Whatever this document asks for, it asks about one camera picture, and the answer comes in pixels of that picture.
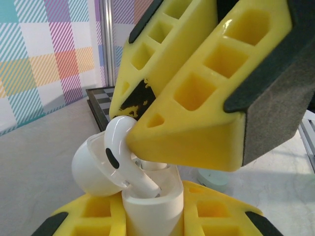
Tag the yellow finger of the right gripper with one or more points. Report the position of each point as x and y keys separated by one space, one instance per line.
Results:
x=162 y=61
x=197 y=137

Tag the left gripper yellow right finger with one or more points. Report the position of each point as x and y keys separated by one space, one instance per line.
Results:
x=211 y=216

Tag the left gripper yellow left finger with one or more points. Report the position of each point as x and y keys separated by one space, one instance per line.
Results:
x=93 y=216

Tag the mint green earbud case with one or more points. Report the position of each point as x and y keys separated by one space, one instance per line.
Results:
x=214 y=180

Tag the white earbud charging case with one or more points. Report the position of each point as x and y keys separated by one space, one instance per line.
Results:
x=152 y=211

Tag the black grey checkered board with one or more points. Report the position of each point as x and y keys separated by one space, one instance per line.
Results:
x=102 y=103

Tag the aluminium frame post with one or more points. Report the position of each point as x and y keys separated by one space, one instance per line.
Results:
x=105 y=44

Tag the aluminium table side rail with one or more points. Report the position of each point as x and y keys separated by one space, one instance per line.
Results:
x=307 y=142

